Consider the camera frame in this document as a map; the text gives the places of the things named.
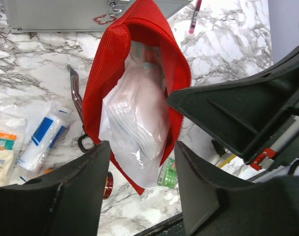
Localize red marker pen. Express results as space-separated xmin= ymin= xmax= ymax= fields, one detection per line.
xmin=188 ymin=0 xmax=202 ymax=34

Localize green small packet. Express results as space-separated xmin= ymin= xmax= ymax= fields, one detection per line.
xmin=157 ymin=158 xmax=178 ymax=188

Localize grey metal first aid box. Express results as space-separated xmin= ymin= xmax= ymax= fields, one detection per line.
xmin=3 ymin=0 xmax=193 ymax=34

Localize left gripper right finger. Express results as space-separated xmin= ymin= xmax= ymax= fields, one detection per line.
xmin=174 ymin=141 xmax=299 ymax=236

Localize red first aid pouch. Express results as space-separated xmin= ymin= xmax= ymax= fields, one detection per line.
xmin=82 ymin=0 xmax=192 ymax=196

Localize bandage roll blue label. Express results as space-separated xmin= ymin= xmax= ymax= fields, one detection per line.
xmin=17 ymin=103 xmax=72 ymax=173

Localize black handled scissors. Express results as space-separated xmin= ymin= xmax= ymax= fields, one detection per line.
xmin=66 ymin=64 xmax=91 ymax=153

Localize small whiteboard yellow frame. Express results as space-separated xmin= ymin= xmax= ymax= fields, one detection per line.
xmin=211 ymin=139 xmax=236 ymax=168

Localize gauze pad clear packet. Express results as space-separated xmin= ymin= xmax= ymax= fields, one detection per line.
xmin=98 ymin=41 xmax=170 ymax=189

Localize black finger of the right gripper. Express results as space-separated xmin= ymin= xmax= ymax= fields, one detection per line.
xmin=167 ymin=46 xmax=299 ymax=165

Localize medicine box teal orange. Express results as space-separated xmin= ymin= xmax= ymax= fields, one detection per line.
xmin=0 ymin=132 xmax=17 ymax=187

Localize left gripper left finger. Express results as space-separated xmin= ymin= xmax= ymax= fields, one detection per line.
xmin=0 ymin=141 xmax=111 ymax=236

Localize brown medicine bottle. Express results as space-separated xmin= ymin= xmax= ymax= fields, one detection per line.
xmin=103 ymin=172 xmax=114 ymax=199

